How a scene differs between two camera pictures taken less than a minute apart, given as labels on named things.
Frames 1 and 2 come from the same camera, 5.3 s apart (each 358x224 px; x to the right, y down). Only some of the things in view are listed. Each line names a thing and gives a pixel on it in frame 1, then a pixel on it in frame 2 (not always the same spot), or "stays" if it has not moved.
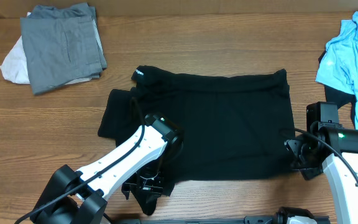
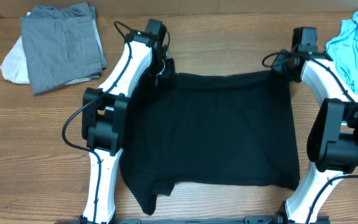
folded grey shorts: (63, 45) stays
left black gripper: (153, 190) -> (171, 72)
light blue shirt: (349, 62) stays
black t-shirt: (235, 126) stays
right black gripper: (293, 147) -> (281, 57)
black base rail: (248, 219) stays
